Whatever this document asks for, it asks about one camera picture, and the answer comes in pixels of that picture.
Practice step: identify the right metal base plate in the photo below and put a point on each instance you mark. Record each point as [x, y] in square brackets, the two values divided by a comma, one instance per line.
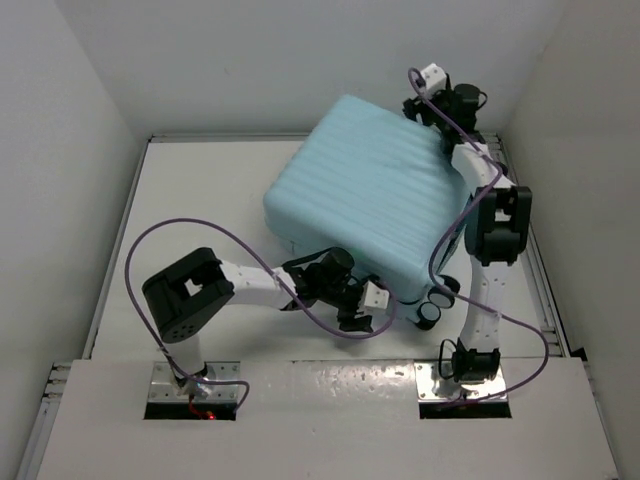
[432, 388]

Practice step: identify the metal base plate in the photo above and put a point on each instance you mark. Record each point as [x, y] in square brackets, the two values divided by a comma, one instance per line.
[164, 388]
[432, 388]

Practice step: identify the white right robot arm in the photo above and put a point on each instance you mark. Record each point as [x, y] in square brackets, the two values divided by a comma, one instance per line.
[495, 222]

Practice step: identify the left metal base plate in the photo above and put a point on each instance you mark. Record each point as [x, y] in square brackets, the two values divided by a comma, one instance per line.
[164, 388]

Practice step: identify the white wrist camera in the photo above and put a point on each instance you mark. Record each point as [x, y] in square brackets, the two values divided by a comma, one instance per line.
[374, 299]
[434, 78]

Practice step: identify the light blue suitcase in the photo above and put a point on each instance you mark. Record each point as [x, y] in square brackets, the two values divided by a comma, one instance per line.
[379, 186]

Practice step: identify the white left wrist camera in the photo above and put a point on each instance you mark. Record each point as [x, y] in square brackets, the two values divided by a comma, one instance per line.
[374, 299]

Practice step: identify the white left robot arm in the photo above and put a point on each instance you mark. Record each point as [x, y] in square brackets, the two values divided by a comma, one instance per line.
[185, 296]

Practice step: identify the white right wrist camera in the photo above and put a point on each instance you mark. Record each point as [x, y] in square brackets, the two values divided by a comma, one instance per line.
[434, 78]

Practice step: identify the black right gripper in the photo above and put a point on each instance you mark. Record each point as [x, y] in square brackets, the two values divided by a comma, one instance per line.
[416, 106]

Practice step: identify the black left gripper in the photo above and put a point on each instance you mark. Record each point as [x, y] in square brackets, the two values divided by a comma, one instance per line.
[347, 314]

